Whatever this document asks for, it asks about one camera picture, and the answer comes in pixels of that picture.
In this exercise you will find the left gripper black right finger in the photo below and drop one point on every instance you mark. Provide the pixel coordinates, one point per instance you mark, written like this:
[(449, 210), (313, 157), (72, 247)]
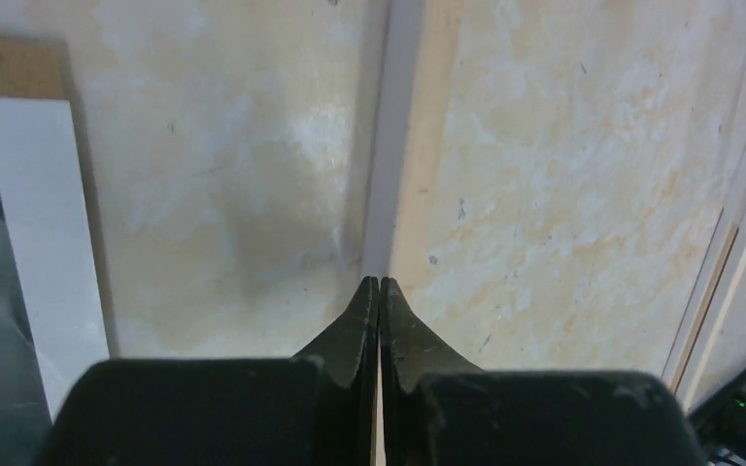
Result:
[(441, 409)]

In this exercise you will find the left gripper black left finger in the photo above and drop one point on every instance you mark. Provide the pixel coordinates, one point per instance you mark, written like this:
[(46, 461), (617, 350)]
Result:
[(316, 407)]

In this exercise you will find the large glossy photo print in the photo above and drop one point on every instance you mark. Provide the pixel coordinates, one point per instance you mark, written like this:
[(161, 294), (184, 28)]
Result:
[(51, 323)]

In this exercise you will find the wooden picture frame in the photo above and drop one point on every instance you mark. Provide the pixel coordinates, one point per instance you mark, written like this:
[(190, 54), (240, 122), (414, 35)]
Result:
[(415, 87)]

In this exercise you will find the brown frame backing board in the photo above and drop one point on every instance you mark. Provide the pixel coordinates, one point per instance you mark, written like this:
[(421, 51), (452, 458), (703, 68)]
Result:
[(29, 70)]

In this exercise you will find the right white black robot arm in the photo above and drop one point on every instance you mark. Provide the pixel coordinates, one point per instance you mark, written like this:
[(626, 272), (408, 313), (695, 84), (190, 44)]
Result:
[(719, 423)]

